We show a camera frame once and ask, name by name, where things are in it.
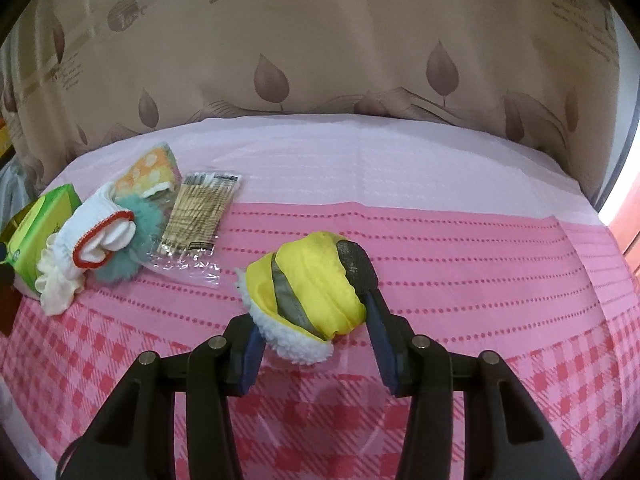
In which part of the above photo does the green tissue box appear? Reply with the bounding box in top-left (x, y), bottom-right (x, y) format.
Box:
top-left (0, 184), bottom-right (83, 295)

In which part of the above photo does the pink checkered tablecloth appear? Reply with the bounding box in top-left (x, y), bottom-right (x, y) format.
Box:
top-left (0, 112), bottom-right (640, 480)

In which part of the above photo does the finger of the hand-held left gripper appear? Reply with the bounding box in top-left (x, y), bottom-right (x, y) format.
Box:
top-left (0, 242), bottom-right (17, 291)

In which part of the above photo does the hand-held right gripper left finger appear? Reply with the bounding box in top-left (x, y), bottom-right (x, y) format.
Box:
top-left (57, 312), bottom-right (268, 480)

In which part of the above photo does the beige leaf print curtain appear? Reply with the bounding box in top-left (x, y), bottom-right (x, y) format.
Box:
top-left (0, 0), bottom-right (640, 211)

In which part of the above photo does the clear cotton swab packet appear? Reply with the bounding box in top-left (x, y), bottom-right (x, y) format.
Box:
top-left (142, 172), bottom-right (243, 288)

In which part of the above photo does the white sock with red trim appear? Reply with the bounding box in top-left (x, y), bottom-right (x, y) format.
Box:
top-left (52, 182), bottom-right (137, 281)

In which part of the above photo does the teal fluffy pom-pom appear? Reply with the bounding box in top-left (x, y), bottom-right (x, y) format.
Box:
top-left (95, 195), bottom-right (168, 285)

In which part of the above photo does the grey plastic bag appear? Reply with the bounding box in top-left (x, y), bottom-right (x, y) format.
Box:
top-left (0, 162), bottom-right (37, 198)

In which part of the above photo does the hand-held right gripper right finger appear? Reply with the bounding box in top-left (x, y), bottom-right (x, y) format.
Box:
top-left (357, 290), bottom-right (583, 480)

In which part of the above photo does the yellow plush with white fleece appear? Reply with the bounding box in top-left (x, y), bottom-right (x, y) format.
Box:
top-left (235, 231), bottom-right (373, 366)

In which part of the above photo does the gold metal tin box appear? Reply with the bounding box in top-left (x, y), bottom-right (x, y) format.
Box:
top-left (0, 285), bottom-right (22, 337)

